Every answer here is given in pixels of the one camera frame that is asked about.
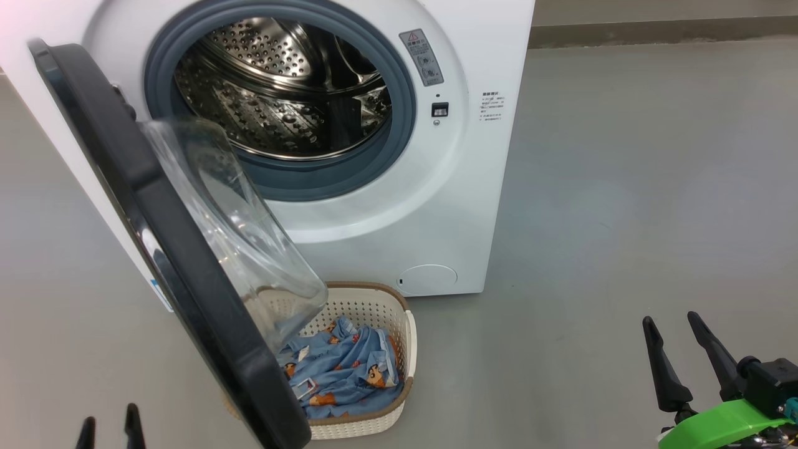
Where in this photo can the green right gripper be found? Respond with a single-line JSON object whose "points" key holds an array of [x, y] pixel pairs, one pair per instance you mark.
{"points": [[723, 427]]}

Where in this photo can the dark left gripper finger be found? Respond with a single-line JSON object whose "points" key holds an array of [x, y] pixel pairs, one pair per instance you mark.
{"points": [[134, 430], [87, 436]]}

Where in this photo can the black round washer door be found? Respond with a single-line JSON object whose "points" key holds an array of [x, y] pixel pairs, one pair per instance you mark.
{"points": [[124, 187]]}

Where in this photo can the white front-load washing machine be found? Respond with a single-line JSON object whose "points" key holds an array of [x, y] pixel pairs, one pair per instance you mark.
{"points": [[436, 206]]}

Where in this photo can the stainless steel washing machine drum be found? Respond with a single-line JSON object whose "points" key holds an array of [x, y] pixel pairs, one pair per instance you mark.
{"points": [[262, 93]]}

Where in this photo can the blue energy label sticker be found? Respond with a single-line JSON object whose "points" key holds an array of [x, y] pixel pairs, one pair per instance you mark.
{"points": [[162, 298]]}

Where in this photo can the cream perforated laundry basket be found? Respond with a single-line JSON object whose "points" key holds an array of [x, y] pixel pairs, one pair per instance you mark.
{"points": [[374, 427]]}

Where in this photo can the round white filter cover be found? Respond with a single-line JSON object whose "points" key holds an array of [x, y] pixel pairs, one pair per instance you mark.
{"points": [[427, 280]]}

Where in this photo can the grey warning sticker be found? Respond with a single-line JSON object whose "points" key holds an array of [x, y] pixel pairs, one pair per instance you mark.
{"points": [[422, 57]]}

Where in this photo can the teal right camera connector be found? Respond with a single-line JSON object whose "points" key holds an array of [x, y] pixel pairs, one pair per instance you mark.
{"points": [[793, 410]]}

